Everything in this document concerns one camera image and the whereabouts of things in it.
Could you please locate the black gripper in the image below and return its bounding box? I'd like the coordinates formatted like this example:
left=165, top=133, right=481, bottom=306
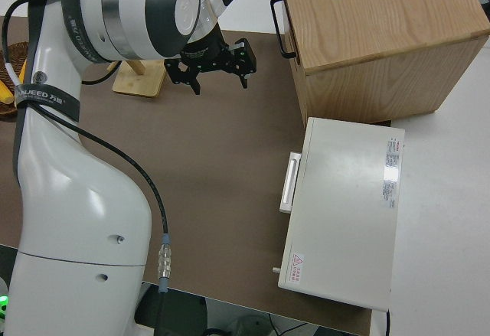
left=165, top=25, right=259, bottom=96

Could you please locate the wooden mug rack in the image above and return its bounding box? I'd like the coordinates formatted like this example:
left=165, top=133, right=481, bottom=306
left=106, top=59, right=169, bottom=99

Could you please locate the brown table mat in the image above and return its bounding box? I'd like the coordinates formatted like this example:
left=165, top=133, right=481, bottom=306
left=0, top=15, right=373, bottom=336

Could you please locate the wooden drawer cabinet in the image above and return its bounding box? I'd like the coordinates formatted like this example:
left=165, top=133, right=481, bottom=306
left=278, top=0, right=490, bottom=126

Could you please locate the white toaster oven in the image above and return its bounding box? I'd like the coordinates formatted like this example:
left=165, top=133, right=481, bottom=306
left=272, top=116, right=406, bottom=312

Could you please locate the brown wicker basket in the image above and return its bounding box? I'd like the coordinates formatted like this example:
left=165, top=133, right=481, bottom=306
left=0, top=41, right=31, bottom=118

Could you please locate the black equipment box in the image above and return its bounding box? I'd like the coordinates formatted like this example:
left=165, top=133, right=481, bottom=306
left=136, top=282, right=208, bottom=331

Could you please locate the black cabinet handle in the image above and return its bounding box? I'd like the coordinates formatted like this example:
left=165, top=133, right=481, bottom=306
left=269, top=0, right=298, bottom=59

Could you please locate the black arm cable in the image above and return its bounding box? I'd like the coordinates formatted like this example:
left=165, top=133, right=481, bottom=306
left=2, top=0, right=174, bottom=336

